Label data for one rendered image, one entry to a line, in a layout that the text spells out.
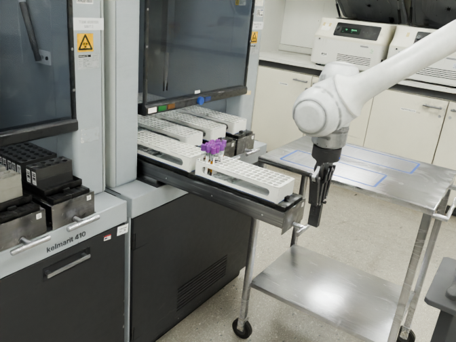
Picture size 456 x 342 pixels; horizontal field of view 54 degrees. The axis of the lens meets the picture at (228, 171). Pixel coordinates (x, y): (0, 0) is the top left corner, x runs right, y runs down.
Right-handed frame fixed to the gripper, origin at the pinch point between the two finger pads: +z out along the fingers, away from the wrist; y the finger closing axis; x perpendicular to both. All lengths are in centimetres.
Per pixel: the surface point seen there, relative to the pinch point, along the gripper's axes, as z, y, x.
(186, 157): -5.9, 4.9, -42.8
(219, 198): 2.5, 6.6, -27.8
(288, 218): 2.2, 3.6, -6.1
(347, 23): -43, -236, -87
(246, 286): 53, -25, -32
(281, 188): -5.8, 3.4, -9.6
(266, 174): -6.3, -1.0, -17.2
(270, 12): -44, -266, -172
